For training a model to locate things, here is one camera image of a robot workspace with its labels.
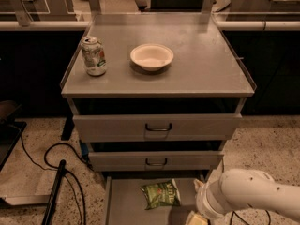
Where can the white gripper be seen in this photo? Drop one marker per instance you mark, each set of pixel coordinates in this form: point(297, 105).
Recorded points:
point(202, 197)

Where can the green jalapeno chip bag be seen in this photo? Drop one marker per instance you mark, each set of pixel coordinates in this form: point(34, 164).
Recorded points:
point(161, 194)

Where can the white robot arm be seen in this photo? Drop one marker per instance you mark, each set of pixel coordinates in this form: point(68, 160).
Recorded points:
point(240, 189)

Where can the bottom grey drawer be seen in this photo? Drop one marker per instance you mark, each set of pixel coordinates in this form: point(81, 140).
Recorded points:
point(126, 204)

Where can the grey drawer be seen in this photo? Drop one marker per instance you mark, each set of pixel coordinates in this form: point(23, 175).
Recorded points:
point(126, 204)
point(156, 127)
point(155, 161)

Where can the top grey drawer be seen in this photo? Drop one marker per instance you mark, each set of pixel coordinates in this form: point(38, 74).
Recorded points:
point(156, 127)

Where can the middle grey drawer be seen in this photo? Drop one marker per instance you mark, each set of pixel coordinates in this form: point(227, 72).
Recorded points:
point(155, 161)

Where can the grey drawer cabinet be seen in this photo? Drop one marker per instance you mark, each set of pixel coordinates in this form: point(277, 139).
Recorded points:
point(204, 77)

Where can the black metal bar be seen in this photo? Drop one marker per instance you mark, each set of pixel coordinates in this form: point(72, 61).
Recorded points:
point(48, 216)

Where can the crushed soda can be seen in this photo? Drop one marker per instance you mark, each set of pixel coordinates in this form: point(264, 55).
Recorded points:
point(93, 56)

